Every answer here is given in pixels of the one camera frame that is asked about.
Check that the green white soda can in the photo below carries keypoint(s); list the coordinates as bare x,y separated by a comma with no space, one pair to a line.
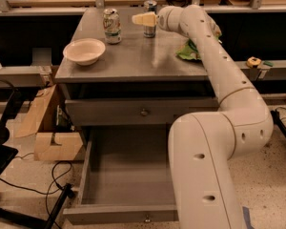
111,25

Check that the green small object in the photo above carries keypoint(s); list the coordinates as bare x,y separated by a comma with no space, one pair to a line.
268,64

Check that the black chair frame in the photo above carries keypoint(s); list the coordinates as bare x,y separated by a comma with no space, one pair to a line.
8,154

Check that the open grey lower drawer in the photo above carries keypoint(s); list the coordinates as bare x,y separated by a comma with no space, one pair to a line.
125,178

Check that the white bowl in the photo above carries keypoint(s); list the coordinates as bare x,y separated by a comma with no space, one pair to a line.
85,51

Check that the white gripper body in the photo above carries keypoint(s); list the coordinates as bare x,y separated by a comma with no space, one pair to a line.
162,20

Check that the closed grey upper drawer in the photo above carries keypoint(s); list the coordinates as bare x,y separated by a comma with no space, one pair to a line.
134,111

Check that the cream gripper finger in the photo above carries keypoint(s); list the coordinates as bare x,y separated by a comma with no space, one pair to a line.
147,19

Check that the blue floor tape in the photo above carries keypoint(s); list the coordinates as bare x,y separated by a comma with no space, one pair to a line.
247,218

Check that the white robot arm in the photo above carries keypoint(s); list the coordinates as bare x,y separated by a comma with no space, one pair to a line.
200,144

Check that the redbull can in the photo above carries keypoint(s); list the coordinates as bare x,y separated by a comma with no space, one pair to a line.
150,5

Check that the green chip bag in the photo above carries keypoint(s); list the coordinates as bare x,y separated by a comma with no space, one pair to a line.
189,50

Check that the cardboard box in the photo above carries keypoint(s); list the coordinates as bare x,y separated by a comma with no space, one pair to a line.
54,138

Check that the grey drawer cabinet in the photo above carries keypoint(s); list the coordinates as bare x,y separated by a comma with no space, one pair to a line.
137,67

